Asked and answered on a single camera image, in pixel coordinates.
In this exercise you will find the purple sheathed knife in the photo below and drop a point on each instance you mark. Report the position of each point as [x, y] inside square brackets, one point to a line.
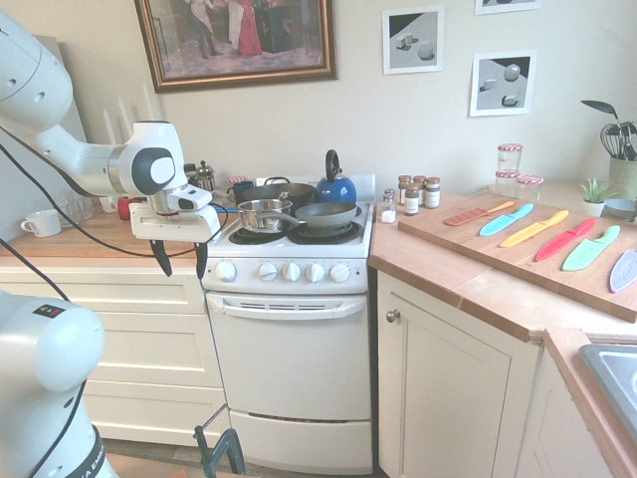
[624, 274]

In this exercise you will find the short checked lid glass jar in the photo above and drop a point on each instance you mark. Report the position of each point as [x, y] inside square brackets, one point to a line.
[506, 184]
[529, 188]

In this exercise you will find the metal cabinet knob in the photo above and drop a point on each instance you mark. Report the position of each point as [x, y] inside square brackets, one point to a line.
[393, 315]

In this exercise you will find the dark wok pan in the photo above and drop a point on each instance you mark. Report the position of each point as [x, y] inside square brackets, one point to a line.
[278, 191]

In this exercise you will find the green utensil holder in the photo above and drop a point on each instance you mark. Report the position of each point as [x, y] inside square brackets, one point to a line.
[624, 179]

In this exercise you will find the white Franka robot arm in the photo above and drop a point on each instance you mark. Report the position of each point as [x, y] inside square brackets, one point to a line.
[30, 74]

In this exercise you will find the large white coffee cup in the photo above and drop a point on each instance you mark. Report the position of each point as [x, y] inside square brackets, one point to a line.
[45, 222]

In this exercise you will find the blue sheathed knife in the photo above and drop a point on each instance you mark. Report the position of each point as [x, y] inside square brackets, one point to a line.
[505, 221]

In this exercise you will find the glass salt shaker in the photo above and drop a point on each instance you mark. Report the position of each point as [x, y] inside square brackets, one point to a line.
[387, 211]

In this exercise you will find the light blue bowl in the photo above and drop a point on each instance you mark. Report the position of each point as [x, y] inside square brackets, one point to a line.
[619, 209]

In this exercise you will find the grey leaning panel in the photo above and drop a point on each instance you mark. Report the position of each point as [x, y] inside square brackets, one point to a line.
[69, 89]

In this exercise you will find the red mug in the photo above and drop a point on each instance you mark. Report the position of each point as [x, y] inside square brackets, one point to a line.
[124, 209]

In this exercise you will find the grey sphere and cubes print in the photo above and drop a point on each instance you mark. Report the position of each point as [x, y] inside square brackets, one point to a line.
[502, 82]

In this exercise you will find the grey cube and polyhedron print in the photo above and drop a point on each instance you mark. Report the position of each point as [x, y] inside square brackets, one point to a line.
[413, 40]

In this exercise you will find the small plant in white pot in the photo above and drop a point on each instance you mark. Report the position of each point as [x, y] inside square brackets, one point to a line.
[594, 199]

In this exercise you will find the white stove knob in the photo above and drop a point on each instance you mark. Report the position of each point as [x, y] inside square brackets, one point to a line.
[267, 272]
[315, 273]
[225, 271]
[340, 273]
[291, 272]

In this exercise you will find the stainless steel sink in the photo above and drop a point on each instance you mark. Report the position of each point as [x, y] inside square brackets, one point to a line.
[617, 368]

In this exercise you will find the gold framed painting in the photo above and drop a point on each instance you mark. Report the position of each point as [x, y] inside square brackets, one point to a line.
[239, 40]

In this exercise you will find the yellow sheathed knife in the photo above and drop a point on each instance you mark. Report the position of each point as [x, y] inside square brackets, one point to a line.
[532, 230]

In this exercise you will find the metal whisk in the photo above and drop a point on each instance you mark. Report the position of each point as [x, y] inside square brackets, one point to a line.
[611, 139]

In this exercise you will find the glass pepper shaker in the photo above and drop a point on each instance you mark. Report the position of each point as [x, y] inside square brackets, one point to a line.
[388, 192]

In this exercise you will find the blue plastic utensil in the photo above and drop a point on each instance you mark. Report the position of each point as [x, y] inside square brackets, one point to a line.
[231, 210]

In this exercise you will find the dark kitchen utensils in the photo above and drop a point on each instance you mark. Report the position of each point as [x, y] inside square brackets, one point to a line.
[629, 142]

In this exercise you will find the green sheathed knife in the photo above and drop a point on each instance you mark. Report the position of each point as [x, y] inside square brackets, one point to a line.
[587, 251]

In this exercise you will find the orange sheathed knife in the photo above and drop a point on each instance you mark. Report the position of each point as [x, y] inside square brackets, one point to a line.
[468, 217]

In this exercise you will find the glass french press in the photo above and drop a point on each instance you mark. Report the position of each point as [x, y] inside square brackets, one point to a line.
[205, 176]

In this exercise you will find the cropped grey shapes print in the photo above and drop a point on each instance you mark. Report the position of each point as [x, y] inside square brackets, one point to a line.
[507, 5]

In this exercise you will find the red checked lid jar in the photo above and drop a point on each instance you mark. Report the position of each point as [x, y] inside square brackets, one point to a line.
[239, 179]

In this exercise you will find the white electric stove range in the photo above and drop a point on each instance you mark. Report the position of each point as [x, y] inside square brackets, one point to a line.
[298, 249]

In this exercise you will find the tall checked lid glass jar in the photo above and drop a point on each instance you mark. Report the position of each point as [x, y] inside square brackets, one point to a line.
[510, 159]

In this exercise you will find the cream sink cabinet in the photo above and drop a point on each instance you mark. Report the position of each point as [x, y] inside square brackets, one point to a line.
[557, 428]

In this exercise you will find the red sheathed knife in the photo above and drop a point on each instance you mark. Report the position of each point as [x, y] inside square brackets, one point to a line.
[562, 241]

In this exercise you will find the brown lid spice jar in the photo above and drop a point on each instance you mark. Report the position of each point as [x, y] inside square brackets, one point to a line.
[404, 189]
[419, 183]
[432, 194]
[412, 201]

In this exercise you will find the white taper candle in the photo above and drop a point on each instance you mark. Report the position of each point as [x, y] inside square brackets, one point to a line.
[124, 117]
[106, 127]

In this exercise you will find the cream cabinet door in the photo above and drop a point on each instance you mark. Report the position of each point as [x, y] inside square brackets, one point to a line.
[448, 388]

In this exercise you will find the large wooden cutting board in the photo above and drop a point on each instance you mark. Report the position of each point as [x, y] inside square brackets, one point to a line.
[473, 244]

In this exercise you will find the grey frying pan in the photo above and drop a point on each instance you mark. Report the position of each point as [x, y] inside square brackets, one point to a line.
[326, 213]

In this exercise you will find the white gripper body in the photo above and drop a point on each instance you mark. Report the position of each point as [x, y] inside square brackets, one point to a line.
[169, 226]

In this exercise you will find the white stove storage drawer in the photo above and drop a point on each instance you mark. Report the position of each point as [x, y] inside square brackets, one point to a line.
[303, 443]

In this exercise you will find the dark navy mug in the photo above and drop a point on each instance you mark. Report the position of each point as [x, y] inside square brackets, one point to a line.
[239, 191]

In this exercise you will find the stainless steel saucepan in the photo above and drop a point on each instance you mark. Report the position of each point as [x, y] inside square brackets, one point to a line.
[261, 214]

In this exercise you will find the clear drinking glasses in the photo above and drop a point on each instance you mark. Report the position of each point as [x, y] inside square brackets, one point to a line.
[79, 206]

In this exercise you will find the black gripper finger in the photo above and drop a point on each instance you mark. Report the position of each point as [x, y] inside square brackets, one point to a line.
[163, 259]
[200, 261]

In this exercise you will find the cream drawer cabinet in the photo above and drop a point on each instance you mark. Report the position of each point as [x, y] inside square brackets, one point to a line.
[149, 348]

